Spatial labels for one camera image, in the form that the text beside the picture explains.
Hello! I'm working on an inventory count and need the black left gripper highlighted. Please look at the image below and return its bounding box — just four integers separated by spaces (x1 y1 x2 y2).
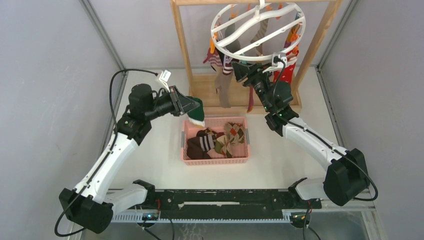
144 86 200 121

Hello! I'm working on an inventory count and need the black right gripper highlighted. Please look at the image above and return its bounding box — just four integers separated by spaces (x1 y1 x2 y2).
232 61 275 112

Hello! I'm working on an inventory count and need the green yellow dotted sock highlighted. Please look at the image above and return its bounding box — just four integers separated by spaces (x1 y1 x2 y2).
187 96 205 128

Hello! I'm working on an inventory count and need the beige orange green argyle sock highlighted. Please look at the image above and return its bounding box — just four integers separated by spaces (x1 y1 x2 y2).
213 122 246 158

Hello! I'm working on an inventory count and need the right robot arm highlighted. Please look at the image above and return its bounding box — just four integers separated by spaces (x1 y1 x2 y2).
231 62 379 208

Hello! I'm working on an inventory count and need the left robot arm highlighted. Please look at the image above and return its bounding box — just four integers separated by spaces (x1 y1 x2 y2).
59 83 200 234

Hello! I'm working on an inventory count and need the white round clip hanger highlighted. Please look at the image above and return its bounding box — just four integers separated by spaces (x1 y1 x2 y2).
210 0 306 62

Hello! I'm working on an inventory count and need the wooden hanger rack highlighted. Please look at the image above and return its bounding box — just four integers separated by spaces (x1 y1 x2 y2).
170 0 342 115

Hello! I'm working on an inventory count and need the pink perforated plastic basket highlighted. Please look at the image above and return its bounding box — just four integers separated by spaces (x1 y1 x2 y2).
181 116 251 166

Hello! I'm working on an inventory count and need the red snowflake sock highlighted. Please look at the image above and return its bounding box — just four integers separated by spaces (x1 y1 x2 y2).
273 47 299 85

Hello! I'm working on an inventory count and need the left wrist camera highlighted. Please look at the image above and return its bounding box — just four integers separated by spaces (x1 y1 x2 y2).
156 69 172 93

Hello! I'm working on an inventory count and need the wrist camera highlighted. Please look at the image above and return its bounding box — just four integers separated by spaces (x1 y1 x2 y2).
156 69 172 93
262 52 288 73

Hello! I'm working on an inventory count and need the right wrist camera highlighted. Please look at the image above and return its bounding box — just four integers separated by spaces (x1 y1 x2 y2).
262 52 288 73

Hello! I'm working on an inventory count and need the right camera cable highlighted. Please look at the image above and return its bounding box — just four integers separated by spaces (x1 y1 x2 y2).
271 56 379 202

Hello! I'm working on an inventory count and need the camera cable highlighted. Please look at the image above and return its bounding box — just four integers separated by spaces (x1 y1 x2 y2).
54 68 162 238
271 56 379 202

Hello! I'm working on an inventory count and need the left camera cable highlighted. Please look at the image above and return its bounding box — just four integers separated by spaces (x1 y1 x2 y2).
54 68 162 238

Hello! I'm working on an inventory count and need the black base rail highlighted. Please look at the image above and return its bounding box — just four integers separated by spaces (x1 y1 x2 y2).
110 178 322 223

